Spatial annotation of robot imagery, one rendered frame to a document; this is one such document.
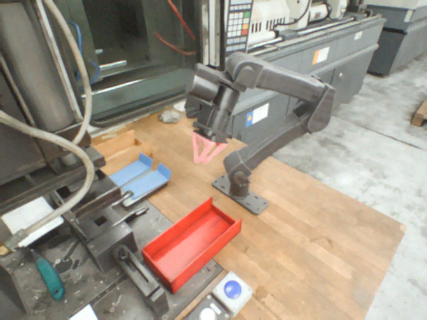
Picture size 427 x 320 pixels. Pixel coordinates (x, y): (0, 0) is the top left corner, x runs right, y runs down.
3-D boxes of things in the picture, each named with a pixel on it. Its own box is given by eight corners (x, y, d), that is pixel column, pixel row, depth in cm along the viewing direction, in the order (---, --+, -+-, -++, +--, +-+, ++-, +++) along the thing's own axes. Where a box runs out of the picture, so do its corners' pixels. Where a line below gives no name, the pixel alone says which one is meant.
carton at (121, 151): (153, 157, 104) (150, 140, 99) (93, 188, 90) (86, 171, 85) (135, 144, 111) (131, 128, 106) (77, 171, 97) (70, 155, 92)
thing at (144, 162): (154, 166, 95) (152, 159, 93) (117, 188, 86) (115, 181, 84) (142, 158, 98) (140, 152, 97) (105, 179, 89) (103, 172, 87)
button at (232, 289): (244, 292, 59) (245, 287, 58) (233, 305, 57) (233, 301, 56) (231, 280, 62) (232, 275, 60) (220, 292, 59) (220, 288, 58)
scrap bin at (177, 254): (241, 231, 75) (242, 218, 71) (173, 294, 61) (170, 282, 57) (211, 209, 81) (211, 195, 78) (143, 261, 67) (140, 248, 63)
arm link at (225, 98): (210, 108, 60) (220, 79, 59) (203, 103, 65) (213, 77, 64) (234, 117, 63) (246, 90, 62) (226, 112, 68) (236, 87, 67)
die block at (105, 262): (138, 249, 70) (133, 232, 65) (103, 275, 64) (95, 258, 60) (103, 210, 81) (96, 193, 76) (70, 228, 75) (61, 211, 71)
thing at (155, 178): (172, 178, 90) (171, 171, 88) (132, 200, 82) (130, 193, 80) (161, 168, 94) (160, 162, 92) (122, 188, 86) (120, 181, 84)
